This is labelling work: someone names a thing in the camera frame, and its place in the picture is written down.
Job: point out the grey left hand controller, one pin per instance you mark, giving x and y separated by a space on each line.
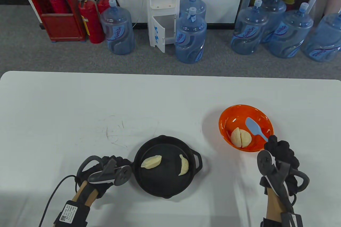
121 176

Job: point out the person's left forearm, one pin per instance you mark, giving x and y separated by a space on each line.
81 193

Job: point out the large red fire extinguisher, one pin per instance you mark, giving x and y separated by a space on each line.
92 24

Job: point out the person's right hand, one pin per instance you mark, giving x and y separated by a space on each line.
285 155

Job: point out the orange plastic bowl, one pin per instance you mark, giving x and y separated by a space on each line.
234 116

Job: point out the person's left hand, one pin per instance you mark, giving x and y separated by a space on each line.
118 161

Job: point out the black left wrist module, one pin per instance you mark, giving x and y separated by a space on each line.
70 212

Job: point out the black frying pan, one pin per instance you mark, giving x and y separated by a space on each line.
165 184

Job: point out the pale yellow dumpling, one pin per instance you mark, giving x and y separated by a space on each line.
246 138
235 137
151 162
183 167

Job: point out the small red fire extinguisher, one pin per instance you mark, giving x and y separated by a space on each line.
102 4

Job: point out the black right wrist module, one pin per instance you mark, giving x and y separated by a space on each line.
291 220

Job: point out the red extinguisher inside cabinet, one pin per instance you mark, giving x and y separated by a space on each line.
57 4

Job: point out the blue water jug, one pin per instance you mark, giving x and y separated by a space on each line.
274 4
190 40
290 35
325 40
198 6
117 32
247 32

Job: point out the black wrist module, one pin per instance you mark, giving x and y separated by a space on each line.
70 212
291 220

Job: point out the blue dessert shovel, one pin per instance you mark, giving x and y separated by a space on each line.
251 126

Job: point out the red fire extinguisher cabinet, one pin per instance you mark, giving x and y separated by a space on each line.
61 27

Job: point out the person's right forearm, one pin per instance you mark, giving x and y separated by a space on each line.
274 208

